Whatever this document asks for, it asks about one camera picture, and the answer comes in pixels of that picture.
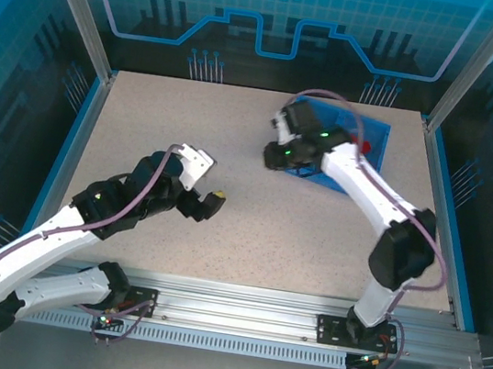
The red lego brick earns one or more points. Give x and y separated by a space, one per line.
367 146

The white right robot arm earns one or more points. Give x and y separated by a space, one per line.
358 182

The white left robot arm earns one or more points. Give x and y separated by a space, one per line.
21 262

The blue divided storage bin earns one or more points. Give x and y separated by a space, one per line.
375 129

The blue table edge trim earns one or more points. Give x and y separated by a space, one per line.
69 144
446 177

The small lit circuit board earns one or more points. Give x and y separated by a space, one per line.
369 359
106 321

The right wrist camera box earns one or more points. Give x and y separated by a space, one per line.
284 130

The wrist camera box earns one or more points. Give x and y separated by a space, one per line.
284 130
193 167

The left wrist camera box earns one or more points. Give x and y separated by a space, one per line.
193 167

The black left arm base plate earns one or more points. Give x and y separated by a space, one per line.
139 294

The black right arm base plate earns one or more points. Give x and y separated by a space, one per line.
329 329

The slanted aluminium frame post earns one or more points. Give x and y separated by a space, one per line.
480 66
81 6

